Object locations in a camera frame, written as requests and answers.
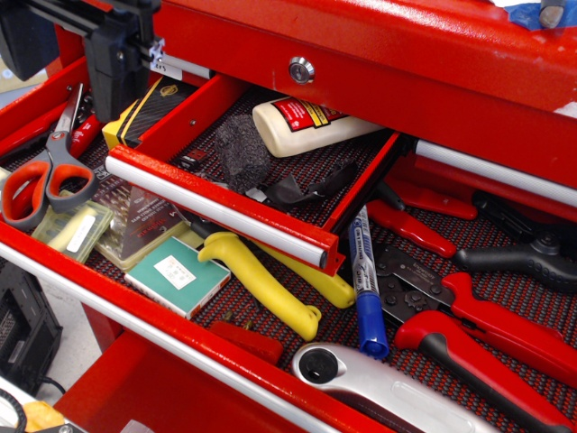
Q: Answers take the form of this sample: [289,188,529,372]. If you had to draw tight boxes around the red handled pliers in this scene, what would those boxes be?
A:
[366,177,478,258]

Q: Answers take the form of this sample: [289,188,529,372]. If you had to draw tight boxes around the red tool chest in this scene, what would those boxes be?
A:
[1,1,576,432]

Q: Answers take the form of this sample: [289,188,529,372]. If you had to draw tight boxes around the red handled crimping tool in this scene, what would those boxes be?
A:
[375,245,576,432]

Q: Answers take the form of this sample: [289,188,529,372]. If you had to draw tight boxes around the black tape scrap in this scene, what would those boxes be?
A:
[260,158,360,209]

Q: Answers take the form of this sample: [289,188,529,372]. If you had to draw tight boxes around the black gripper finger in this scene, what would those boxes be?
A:
[85,32,150,123]

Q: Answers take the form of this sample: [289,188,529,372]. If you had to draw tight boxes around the clear drill bit case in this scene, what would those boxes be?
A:
[93,164,202,272]

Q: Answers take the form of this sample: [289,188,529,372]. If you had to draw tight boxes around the red grey handled scissors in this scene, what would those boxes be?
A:
[1,83,98,231]

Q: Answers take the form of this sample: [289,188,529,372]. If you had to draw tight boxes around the white glue bottle red label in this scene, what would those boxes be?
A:
[252,97,383,158]

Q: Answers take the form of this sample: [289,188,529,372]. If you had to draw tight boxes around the black foam roll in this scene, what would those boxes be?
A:
[215,115,271,194]

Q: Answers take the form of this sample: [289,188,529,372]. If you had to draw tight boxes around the small clear plastic bit box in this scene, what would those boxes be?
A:
[32,200,113,263]

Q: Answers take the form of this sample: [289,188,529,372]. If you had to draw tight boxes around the red handled wire stripper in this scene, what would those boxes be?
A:
[0,89,105,160]

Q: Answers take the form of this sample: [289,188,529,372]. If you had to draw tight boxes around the black yellow striped box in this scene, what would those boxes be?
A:
[102,77,198,149]

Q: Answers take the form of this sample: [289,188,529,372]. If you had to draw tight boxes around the large red open drawer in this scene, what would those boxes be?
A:
[1,59,576,432]

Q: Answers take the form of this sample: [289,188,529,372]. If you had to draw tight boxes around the yellow handled pliers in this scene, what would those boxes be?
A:
[183,211,355,341]

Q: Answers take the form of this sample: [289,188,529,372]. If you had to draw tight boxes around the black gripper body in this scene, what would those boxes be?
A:
[1,1,161,81]

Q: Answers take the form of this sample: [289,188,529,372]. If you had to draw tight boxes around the small red open drawer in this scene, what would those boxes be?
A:
[105,75,400,274]

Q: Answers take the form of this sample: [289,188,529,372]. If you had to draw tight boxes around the black electronic device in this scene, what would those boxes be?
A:
[1,260,62,395]

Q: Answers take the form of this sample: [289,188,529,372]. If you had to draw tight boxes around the blue marker pen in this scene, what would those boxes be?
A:
[348,206,389,360]

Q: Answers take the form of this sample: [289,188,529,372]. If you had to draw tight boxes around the blue tape piece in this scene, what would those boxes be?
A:
[495,0,576,31]

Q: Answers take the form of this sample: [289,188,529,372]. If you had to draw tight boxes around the green white small box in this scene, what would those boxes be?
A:
[124,237,231,319]

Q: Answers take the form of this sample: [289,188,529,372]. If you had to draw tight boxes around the small red black chip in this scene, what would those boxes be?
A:
[176,149,208,171]

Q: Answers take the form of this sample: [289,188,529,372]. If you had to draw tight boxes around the silver round lock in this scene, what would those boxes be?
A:
[288,56,316,85]

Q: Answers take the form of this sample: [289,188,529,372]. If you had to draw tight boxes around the black handled tool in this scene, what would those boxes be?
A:
[453,190,576,294]

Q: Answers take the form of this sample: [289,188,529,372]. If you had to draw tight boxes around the silver utility knife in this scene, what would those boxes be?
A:
[291,343,497,432]

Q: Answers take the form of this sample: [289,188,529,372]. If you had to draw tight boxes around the red plug adapter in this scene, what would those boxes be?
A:
[209,311,284,364]

